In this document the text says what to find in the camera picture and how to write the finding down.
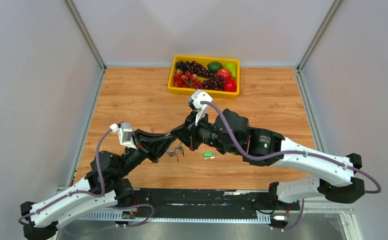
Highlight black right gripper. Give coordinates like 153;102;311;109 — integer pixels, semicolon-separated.
171;108;239;156

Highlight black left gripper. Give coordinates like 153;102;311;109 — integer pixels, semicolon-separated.
116;128;177;178

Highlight large silver keyring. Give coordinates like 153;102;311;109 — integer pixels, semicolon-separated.
166;143;185;162

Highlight green key tag with key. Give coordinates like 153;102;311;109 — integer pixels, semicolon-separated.
203;152;215;160

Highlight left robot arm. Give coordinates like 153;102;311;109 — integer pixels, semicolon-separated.
19;122;176;240

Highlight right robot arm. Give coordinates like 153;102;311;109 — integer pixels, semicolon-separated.
171;109;365;209

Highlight yellow fruit tray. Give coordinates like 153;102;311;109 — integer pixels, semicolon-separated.
167;55;240;99

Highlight red strawberries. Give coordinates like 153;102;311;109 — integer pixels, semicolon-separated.
173;69;202;89

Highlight dark grape bunch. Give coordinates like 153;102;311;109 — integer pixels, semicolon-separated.
174;60;226;91

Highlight red tomato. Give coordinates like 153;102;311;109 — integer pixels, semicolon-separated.
223;79;237;93

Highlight red apple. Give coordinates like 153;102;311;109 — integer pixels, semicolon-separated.
216;68;232;79

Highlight green avocado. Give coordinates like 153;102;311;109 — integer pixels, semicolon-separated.
207;61;223;74

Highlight green pear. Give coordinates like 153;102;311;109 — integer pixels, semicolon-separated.
224;62;238;78

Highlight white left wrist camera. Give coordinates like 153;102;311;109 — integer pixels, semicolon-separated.
110;122;137;149

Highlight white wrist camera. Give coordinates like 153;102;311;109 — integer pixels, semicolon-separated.
110;122;137;149
187;89;213;126

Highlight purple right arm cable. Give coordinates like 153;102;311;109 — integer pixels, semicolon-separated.
200;100;382;233

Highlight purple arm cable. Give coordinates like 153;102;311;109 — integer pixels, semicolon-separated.
18;129;155;229
200;100;382;233

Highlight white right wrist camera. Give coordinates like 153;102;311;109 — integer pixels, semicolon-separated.
187;89;213;126

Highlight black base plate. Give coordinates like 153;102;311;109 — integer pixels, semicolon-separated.
117;188;300;219

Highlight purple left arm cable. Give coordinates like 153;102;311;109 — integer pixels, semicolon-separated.
18;129;155;229

